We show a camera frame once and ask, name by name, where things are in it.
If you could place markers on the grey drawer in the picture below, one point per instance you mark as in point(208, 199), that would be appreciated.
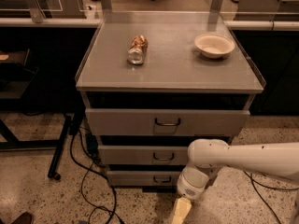
point(142, 178)
point(134, 155)
point(149, 122)

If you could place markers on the grey drawer cabinet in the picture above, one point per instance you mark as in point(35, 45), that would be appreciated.
point(174, 75)

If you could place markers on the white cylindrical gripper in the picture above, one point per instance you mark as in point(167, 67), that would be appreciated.
point(188, 188)

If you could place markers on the brown shoe bottom left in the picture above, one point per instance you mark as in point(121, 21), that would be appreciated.
point(24, 218)

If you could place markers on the grey top drawer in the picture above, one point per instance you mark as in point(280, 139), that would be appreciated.
point(149, 122)

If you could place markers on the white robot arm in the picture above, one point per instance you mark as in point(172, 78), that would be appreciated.
point(207, 156)

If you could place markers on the crushed orange soda can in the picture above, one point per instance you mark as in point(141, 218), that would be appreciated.
point(138, 50)

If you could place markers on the grey middle drawer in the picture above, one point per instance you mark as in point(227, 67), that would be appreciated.
point(134, 155)

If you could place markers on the white paper bowl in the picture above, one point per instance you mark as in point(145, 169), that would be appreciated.
point(214, 46)

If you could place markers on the black table frame left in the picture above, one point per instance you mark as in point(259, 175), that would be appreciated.
point(16, 79)

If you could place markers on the grey bottom drawer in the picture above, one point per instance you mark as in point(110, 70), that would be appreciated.
point(142, 178)

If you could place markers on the white horizontal rail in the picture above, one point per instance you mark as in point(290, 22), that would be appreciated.
point(233, 25)

